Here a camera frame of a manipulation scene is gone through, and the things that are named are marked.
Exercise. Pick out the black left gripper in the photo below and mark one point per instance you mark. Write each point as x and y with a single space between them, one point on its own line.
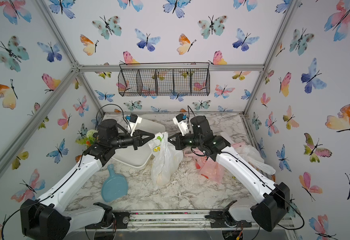
143 140

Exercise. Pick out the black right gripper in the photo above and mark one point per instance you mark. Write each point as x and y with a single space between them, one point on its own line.
177 142

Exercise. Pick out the white lemon print plastic bag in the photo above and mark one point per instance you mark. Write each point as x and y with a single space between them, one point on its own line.
166 160

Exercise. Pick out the pink apple print plastic bag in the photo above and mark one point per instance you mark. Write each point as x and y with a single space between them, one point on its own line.
214 166

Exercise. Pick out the white cartoon print plastic bag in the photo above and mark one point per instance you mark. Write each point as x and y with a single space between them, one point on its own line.
252 156

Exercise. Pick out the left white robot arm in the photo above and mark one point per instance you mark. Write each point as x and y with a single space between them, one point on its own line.
46 218

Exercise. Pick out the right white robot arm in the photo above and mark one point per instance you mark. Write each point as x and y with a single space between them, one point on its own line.
272 200

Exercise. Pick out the potted plant white pot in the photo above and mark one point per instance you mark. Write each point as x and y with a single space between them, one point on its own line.
88 139

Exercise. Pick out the blue paddle shaped board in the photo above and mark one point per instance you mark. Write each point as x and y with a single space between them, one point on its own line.
115 186

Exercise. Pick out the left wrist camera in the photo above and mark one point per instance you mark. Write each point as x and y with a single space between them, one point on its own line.
133 121

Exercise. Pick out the black wire mesh basket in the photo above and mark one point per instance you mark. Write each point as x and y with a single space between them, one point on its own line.
187 79

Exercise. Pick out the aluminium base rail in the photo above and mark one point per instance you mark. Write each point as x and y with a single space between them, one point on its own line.
169 220

